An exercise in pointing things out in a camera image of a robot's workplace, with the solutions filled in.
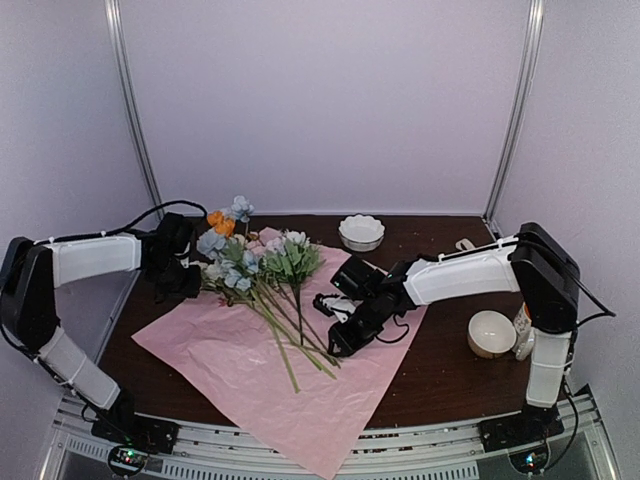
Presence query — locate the white round bowl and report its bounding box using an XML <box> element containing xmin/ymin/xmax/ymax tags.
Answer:
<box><xmin>467</xmin><ymin>310</ymin><xmax>517</xmax><ymax>359</ymax></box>

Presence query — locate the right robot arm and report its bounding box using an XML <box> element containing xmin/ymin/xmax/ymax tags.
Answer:
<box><xmin>328</xmin><ymin>222</ymin><xmax>580</xmax><ymax>442</ymax></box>

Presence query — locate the white scalloped dish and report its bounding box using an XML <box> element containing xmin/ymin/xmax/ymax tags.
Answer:
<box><xmin>338</xmin><ymin>214</ymin><xmax>385</xmax><ymax>253</ymax></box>

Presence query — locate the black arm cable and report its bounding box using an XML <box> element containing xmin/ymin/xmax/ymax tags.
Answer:
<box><xmin>114</xmin><ymin>199</ymin><xmax>210</xmax><ymax>236</ymax></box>

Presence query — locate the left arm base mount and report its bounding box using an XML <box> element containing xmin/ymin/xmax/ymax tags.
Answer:
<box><xmin>91</xmin><ymin>415</ymin><xmax>180</xmax><ymax>478</ymax></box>

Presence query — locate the aluminium corner post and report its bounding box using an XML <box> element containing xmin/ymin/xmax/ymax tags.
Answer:
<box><xmin>483</xmin><ymin>0</ymin><xmax>545</xmax><ymax>231</ymax></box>
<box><xmin>104</xmin><ymin>0</ymin><xmax>164</xmax><ymax>221</ymax></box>

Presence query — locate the beige printed ribbon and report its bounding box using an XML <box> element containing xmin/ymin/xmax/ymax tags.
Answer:
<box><xmin>455</xmin><ymin>238</ymin><xmax>476</xmax><ymax>252</ymax></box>

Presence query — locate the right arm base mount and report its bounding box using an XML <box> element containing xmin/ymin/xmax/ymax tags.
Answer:
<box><xmin>478</xmin><ymin>413</ymin><xmax>565</xmax><ymax>475</ymax></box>

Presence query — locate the floral mug orange inside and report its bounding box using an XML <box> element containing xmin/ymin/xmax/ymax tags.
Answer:
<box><xmin>512</xmin><ymin>303</ymin><xmax>535</xmax><ymax>361</ymax></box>

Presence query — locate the aluminium front rail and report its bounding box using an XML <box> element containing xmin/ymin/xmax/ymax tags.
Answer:
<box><xmin>36</xmin><ymin>393</ymin><xmax>621</xmax><ymax>479</ymax></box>

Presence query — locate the right aluminium corner post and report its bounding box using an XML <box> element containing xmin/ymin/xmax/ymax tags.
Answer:
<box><xmin>483</xmin><ymin>0</ymin><xmax>545</xmax><ymax>231</ymax></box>

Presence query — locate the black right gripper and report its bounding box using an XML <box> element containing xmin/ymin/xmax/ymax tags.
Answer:
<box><xmin>328</xmin><ymin>296</ymin><xmax>387</xmax><ymax>358</ymax></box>

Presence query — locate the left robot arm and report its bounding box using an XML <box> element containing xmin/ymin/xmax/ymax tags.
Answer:
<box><xmin>1</xmin><ymin>213</ymin><xmax>201</xmax><ymax>444</ymax></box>

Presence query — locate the pink wrapping paper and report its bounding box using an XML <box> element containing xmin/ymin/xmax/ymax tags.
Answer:
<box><xmin>130</xmin><ymin>225</ymin><xmax>429</xmax><ymax>479</ymax></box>

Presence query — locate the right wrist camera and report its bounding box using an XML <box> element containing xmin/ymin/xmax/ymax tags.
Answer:
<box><xmin>313</xmin><ymin>293</ymin><xmax>356</xmax><ymax>323</ymax></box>

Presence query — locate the left aluminium corner post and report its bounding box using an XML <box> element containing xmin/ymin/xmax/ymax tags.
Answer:
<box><xmin>104</xmin><ymin>0</ymin><xmax>164</xmax><ymax>221</ymax></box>

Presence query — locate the fake flower bouquet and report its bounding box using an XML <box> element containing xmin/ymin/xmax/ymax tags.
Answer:
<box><xmin>192</xmin><ymin>195</ymin><xmax>340</xmax><ymax>393</ymax></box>

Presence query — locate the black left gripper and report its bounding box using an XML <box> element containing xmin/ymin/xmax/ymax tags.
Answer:
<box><xmin>148</xmin><ymin>256</ymin><xmax>200</xmax><ymax>298</ymax></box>

